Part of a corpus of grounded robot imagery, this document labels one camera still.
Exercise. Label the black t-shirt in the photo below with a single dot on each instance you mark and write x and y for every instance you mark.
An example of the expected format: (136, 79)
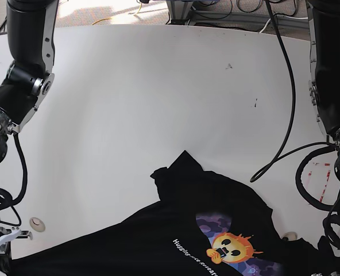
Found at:
(203, 224)

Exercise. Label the white table grommet left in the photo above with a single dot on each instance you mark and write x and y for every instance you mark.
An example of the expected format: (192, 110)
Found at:
(37, 224)

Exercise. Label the table grommet hole right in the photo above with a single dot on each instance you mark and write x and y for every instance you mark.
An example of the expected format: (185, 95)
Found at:
(290, 236)

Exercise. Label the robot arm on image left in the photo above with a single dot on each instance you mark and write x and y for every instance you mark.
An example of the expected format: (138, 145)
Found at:
(30, 30)

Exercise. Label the aluminium frame rail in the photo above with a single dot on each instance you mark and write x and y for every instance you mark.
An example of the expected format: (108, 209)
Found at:
(240, 15)

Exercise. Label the red tape rectangle marking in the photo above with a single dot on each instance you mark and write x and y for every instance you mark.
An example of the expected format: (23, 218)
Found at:
(318, 180)

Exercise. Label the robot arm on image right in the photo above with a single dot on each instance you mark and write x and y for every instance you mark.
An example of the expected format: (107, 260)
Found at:
(324, 22)

